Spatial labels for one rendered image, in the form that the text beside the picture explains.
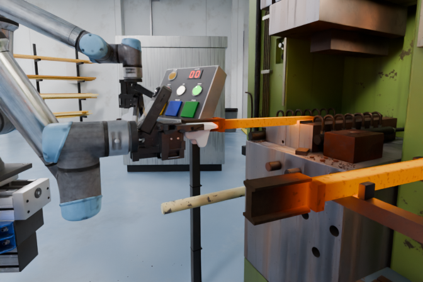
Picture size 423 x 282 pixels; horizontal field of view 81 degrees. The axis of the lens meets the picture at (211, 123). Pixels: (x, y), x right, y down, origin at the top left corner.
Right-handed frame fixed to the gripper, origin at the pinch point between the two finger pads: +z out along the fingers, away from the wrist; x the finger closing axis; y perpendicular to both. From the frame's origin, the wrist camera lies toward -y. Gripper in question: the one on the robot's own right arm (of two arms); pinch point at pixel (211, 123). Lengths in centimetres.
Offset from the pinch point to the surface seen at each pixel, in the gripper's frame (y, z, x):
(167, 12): -226, 182, -633
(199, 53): -57, 104, -239
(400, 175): 4.3, 12.9, 36.3
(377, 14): -32, 53, 8
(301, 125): 1.5, 27.6, 3.3
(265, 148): 9.6, 21.8, -4.8
